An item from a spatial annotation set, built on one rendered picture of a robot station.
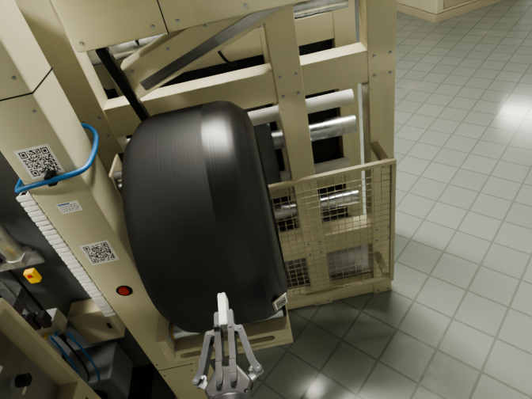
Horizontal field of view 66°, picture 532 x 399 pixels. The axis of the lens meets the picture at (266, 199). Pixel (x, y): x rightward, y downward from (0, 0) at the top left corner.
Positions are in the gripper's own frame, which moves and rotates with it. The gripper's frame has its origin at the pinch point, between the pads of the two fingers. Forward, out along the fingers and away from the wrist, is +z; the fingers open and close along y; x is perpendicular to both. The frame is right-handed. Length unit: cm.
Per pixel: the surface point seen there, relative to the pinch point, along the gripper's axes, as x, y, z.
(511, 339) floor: 130, -108, 27
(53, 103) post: -31, 26, 38
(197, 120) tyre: -19.6, -1.2, 37.8
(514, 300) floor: 132, -121, 46
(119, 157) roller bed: 17, 38, 79
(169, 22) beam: -34, 1, 59
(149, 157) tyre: -19.1, 9.8, 29.2
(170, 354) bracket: 38.2, 24.6, 11.2
